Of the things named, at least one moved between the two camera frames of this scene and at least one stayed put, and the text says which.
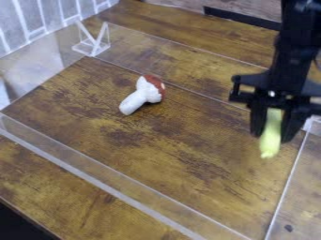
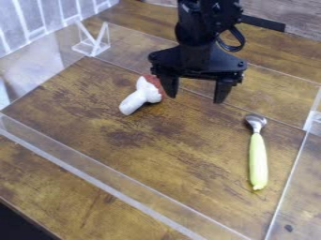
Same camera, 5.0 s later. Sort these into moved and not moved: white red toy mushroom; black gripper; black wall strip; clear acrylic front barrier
Moved: black gripper
Not moved: white red toy mushroom; black wall strip; clear acrylic front barrier
